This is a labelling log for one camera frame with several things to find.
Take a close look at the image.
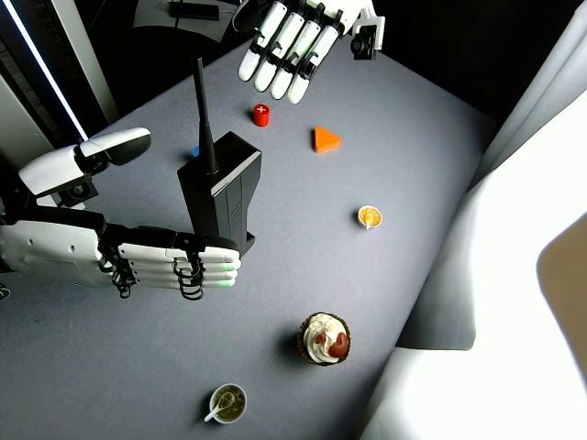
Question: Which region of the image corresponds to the white upright post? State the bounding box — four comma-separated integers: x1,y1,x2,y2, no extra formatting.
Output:
49,0,121,125

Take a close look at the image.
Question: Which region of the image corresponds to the beige board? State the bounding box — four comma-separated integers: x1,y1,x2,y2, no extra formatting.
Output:
536,213,587,381

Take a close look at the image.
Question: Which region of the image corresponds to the small white cup yellow drink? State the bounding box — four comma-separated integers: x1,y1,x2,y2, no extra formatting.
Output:
357,204,384,231

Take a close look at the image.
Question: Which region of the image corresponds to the black box device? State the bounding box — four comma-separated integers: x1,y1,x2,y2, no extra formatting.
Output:
168,1,220,20

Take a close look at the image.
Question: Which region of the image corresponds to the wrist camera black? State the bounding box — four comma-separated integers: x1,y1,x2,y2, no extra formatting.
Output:
36,181,100,210

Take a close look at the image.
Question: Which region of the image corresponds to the white soup spoon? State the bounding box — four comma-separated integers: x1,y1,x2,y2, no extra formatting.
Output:
204,391,236,424

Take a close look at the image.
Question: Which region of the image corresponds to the toy cupcake white cream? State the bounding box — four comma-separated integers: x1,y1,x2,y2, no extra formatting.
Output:
295,312,352,367

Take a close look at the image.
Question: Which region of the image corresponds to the white bowl green soup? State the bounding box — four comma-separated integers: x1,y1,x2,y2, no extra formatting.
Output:
209,382,248,425

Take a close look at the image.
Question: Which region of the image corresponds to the white backdrop curtain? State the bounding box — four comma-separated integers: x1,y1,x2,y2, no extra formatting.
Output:
360,0,587,440

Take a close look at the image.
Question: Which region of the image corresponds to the white LED light strip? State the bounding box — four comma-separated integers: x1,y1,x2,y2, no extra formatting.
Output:
1,0,90,142

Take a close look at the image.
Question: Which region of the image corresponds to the orange triangle block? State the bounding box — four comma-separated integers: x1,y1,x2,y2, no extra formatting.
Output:
312,126,343,155

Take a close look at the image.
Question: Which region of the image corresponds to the light grey platform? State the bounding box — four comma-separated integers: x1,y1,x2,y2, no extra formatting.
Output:
132,0,251,42

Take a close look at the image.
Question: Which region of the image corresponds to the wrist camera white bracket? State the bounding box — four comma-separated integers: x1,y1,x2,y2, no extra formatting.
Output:
350,8,386,61

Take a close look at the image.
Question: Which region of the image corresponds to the grey table cloth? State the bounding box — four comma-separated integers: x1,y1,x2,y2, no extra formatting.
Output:
0,34,499,440

